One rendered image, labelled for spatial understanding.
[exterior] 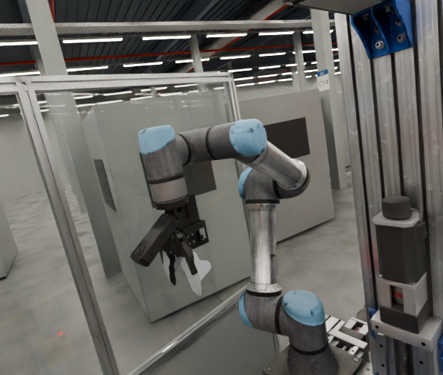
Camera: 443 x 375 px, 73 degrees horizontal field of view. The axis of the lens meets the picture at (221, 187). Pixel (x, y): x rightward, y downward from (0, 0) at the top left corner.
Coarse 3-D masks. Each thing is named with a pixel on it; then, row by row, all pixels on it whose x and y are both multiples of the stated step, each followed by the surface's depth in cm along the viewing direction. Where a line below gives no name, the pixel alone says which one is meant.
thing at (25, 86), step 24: (216, 72) 134; (24, 96) 84; (48, 144) 88; (48, 168) 89; (48, 192) 89; (72, 240) 94; (72, 264) 93; (96, 312) 98; (216, 312) 136; (96, 336) 98; (192, 336) 127; (168, 360) 118
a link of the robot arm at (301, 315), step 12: (288, 300) 90; (300, 300) 90; (312, 300) 89; (276, 312) 90; (288, 312) 87; (300, 312) 85; (312, 312) 85; (324, 312) 89; (276, 324) 90; (288, 324) 88; (300, 324) 85; (312, 324) 85; (324, 324) 87; (288, 336) 91; (300, 336) 86; (312, 336) 86; (324, 336) 87; (300, 348) 88; (312, 348) 86
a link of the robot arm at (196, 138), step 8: (208, 128) 65; (184, 136) 65; (192, 136) 66; (200, 136) 64; (192, 144) 65; (200, 144) 64; (192, 152) 65; (200, 152) 65; (192, 160) 67; (200, 160) 67; (208, 160) 67
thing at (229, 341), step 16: (224, 320) 140; (240, 320) 148; (208, 336) 133; (224, 336) 140; (240, 336) 148; (256, 336) 156; (272, 336) 166; (192, 352) 127; (208, 352) 133; (224, 352) 140; (240, 352) 148; (256, 352) 156; (272, 352) 166; (160, 368) 116; (176, 368) 121; (192, 368) 127; (208, 368) 133; (224, 368) 140; (240, 368) 148; (256, 368) 156
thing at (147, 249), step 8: (160, 216) 64; (168, 216) 62; (160, 224) 62; (168, 224) 61; (176, 224) 62; (152, 232) 61; (160, 232) 60; (168, 232) 61; (144, 240) 61; (152, 240) 59; (160, 240) 59; (136, 248) 60; (144, 248) 58; (152, 248) 58; (160, 248) 60; (136, 256) 58; (144, 256) 57; (152, 256) 58; (144, 264) 58
